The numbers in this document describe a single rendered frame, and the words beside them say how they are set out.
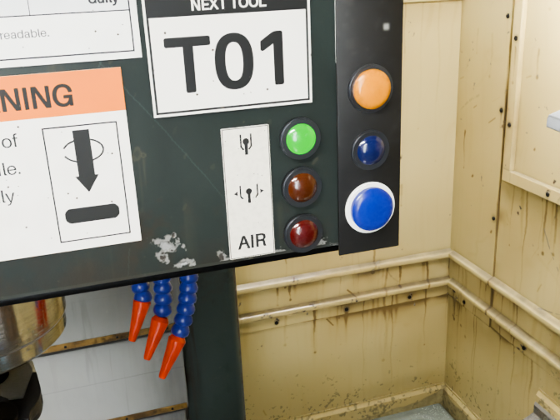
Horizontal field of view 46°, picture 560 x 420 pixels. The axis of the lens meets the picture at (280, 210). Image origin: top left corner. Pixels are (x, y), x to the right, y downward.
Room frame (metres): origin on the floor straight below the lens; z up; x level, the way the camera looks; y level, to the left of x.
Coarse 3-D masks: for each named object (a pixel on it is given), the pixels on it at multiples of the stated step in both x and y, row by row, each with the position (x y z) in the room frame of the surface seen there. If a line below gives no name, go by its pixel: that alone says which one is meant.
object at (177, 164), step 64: (320, 0) 0.41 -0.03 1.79; (64, 64) 0.37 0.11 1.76; (128, 64) 0.38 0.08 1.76; (320, 64) 0.41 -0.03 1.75; (128, 128) 0.38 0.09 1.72; (192, 128) 0.39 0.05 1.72; (320, 128) 0.41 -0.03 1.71; (192, 192) 0.39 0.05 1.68; (320, 192) 0.41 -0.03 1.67; (64, 256) 0.37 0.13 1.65; (128, 256) 0.38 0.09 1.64; (192, 256) 0.39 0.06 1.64; (256, 256) 0.40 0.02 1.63
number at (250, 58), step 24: (216, 24) 0.39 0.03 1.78; (240, 24) 0.40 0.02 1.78; (264, 24) 0.40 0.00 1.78; (288, 24) 0.41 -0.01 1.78; (216, 48) 0.39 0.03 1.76; (240, 48) 0.40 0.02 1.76; (264, 48) 0.40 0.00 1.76; (288, 48) 0.41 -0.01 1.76; (216, 72) 0.39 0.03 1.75; (240, 72) 0.40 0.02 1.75; (264, 72) 0.40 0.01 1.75; (288, 72) 0.41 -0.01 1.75; (216, 96) 0.39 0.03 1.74; (240, 96) 0.40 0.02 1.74
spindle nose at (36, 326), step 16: (16, 304) 0.49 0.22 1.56; (32, 304) 0.50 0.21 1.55; (48, 304) 0.51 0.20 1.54; (64, 304) 0.55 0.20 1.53; (0, 320) 0.47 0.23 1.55; (16, 320) 0.48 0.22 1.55; (32, 320) 0.50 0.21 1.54; (48, 320) 0.51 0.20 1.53; (64, 320) 0.55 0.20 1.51; (0, 336) 0.47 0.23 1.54; (16, 336) 0.48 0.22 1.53; (32, 336) 0.49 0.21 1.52; (48, 336) 0.51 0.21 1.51; (0, 352) 0.47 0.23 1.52; (16, 352) 0.48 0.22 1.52; (32, 352) 0.49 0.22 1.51; (0, 368) 0.47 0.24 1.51
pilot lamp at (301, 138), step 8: (296, 128) 0.40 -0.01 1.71; (304, 128) 0.40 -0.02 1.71; (288, 136) 0.40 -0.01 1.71; (296, 136) 0.40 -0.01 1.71; (304, 136) 0.40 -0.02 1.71; (312, 136) 0.40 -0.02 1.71; (288, 144) 0.40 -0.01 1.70; (296, 144) 0.40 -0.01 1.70; (304, 144) 0.40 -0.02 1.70; (312, 144) 0.41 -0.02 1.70; (296, 152) 0.40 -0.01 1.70; (304, 152) 0.40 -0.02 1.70
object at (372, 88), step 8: (368, 72) 0.41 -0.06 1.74; (376, 72) 0.42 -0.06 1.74; (360, 80) 0.41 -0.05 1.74; (368, 80) 0.41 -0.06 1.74; (376, 80) 0.41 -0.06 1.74; (384, 80) 0.42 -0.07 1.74; (360, 88) 0.41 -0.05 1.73; (368, 88) 0.41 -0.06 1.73; (376, 88) 0.41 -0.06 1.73; (384, 88) 0.42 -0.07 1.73; (360, 96) 0.41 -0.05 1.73; (368, 96) 0.41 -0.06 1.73; (376, 96) 0.41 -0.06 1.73; (384, 96) 0.42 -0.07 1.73; (360, 104) 0.41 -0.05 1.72; (368, 104) 0.41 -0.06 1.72; (376, 104) 0.41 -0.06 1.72
